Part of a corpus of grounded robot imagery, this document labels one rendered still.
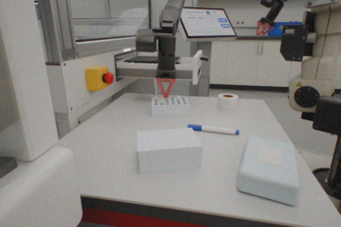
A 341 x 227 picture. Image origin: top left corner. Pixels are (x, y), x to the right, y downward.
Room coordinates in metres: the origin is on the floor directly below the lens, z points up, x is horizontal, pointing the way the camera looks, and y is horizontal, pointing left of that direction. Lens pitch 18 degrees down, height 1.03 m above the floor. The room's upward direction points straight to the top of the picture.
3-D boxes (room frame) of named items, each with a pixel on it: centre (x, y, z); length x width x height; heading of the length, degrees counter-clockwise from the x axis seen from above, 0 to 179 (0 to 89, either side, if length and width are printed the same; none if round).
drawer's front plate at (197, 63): (1.00, -0.11, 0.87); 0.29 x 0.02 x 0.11; 170
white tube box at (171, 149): (0.42, 0.01, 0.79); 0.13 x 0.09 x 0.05; 99
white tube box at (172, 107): (0.72, 0.01, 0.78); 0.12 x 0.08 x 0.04; 94
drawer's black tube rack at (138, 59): (1.04, 0.08, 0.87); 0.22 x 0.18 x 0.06; 80
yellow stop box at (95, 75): (0.73, 0.24, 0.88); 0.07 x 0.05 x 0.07; 170
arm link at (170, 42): (0.75, 0.02, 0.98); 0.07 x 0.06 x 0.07; 90
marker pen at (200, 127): (0.56, -0.11, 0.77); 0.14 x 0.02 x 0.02; 75
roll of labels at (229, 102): (0.77, -0.20, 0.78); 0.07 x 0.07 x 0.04
